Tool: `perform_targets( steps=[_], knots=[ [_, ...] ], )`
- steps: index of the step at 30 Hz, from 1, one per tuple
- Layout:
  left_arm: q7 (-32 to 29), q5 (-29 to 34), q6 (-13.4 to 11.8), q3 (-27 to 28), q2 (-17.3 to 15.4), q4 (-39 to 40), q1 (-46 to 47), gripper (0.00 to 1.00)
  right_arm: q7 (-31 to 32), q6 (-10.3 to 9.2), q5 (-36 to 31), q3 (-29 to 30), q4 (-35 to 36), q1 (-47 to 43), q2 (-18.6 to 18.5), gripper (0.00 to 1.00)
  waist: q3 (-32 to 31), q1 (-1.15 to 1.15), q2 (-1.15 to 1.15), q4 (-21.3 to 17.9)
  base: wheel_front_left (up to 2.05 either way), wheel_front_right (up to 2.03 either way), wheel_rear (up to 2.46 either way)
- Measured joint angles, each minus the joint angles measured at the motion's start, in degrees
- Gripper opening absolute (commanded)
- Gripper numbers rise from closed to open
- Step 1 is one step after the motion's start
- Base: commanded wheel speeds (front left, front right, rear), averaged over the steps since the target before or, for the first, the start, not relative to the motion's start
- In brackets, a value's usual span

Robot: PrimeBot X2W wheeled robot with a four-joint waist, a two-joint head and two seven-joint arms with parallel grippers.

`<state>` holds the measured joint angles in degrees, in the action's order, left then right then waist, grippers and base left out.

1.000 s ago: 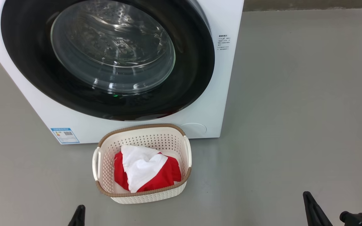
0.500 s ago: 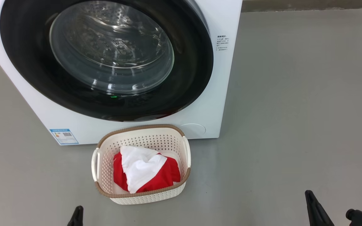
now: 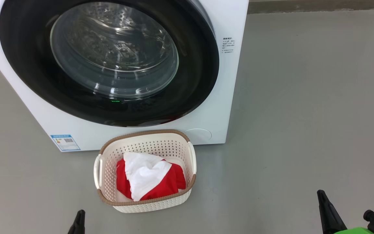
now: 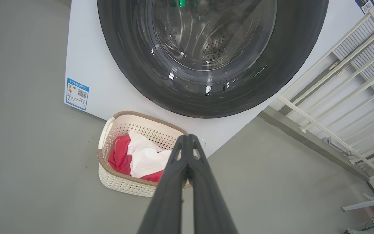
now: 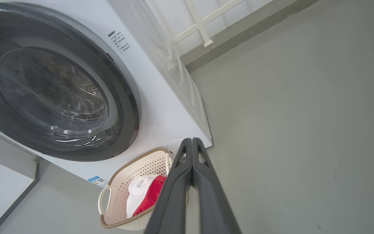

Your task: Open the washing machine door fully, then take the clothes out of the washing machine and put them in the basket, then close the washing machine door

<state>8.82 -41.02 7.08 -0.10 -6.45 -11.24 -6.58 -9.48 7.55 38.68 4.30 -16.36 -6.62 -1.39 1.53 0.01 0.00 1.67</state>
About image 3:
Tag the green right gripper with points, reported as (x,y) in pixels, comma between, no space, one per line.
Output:
(355,231)

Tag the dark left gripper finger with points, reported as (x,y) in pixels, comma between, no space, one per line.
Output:
(78,226)

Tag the white garment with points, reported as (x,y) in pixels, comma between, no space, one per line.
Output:
(141,172)

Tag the red Bulls jersey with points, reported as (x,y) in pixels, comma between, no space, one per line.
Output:
(170,180)

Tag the black round glass washer door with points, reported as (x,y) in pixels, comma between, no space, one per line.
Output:
(28,65)

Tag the cream perforated basket brown rim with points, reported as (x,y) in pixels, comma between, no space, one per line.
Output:
(154,144)

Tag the white front-load washing machine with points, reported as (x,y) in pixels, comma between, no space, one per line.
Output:
(229,97)

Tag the steel washer drum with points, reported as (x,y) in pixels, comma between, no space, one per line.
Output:
(109,48)

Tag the blue energy label sticker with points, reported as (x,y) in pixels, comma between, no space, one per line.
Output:
(65,143)

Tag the round white filter cover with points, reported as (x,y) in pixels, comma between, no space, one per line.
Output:
(198,136)

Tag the small printed text label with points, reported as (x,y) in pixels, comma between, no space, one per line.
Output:
(229,45)

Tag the grey wall baseboard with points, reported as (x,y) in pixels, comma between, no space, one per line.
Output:
(320,6)

